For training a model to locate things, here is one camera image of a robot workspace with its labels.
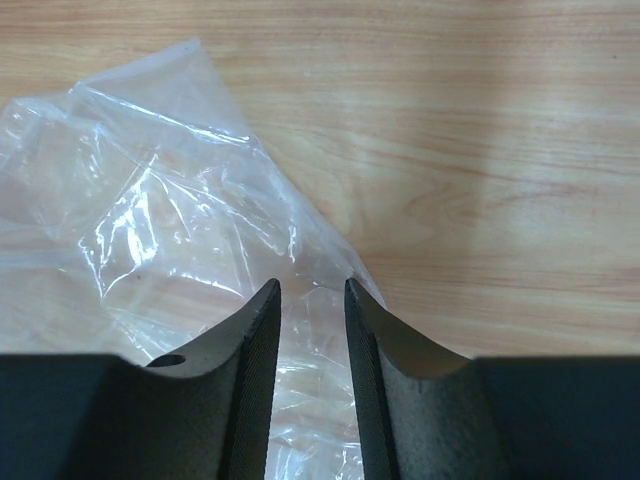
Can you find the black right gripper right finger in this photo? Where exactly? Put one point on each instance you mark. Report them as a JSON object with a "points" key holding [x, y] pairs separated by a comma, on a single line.
{"points": [[426, 412]]}

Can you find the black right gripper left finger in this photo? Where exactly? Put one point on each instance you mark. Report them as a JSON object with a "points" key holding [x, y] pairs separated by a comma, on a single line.
{"points": [[202, 411]]}

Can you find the blue zip top bag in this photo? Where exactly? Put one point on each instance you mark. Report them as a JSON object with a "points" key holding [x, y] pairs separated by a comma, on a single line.
{"points": [[138, 210]]}

